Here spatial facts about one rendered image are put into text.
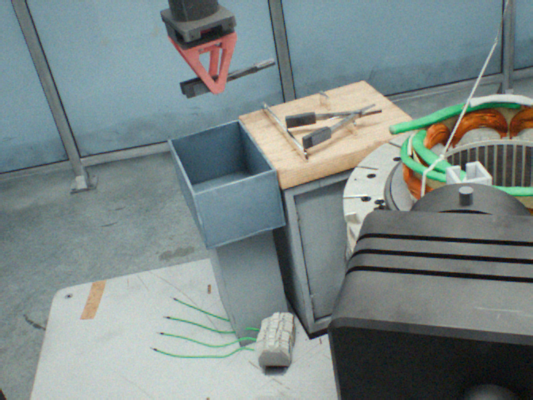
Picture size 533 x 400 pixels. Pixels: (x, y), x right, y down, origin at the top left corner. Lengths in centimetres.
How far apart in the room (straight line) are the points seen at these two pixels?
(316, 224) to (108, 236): 198
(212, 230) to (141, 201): 213
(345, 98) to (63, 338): 58
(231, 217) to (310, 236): 12
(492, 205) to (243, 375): 84
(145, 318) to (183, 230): 162
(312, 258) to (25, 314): 177
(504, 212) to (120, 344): 96
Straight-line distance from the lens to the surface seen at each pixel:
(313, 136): 84
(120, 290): 119
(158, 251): 264
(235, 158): 101
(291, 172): 84
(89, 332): 113
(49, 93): 306
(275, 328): 98
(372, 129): 90
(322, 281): 96
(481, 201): 16
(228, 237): 87
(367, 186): 73
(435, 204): 17
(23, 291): 270
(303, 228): 90
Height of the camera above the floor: 148
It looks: 32 degrees down
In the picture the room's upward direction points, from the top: 11 degrees counter-clockwise
